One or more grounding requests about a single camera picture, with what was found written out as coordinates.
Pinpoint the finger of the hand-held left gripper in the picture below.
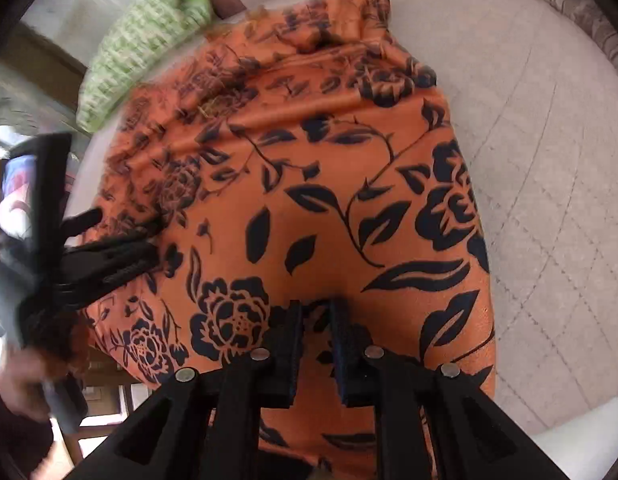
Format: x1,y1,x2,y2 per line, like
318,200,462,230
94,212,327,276
59,207,164,263
54,250,162,312

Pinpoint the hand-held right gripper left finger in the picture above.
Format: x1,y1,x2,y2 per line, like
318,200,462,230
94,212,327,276
51,300,310,480

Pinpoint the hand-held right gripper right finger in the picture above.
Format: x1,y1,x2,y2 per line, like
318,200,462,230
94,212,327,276
329,300,570,480

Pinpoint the orange black floral garment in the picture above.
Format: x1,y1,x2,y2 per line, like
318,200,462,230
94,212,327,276
81,0,496,480

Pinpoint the person's left forearm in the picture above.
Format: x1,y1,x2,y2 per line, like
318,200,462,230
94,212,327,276
0,367,57,480

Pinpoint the person's left hand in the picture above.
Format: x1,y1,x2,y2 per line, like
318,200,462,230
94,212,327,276
0,352,87,423

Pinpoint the wooden glass cabinet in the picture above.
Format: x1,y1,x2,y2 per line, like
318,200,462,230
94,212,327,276
0,22,92,161

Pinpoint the green white patterned pillow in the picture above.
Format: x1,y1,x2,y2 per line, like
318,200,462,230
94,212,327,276
76,0,216,134

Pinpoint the white quilted mattress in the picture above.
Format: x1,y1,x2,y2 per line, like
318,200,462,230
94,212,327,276
19,0,618,436

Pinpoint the beige striped cushion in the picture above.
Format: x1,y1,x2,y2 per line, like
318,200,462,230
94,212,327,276
522,0,618,88

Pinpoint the wooden furniture frame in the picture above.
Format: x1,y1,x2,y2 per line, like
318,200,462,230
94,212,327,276
61,347,157,463

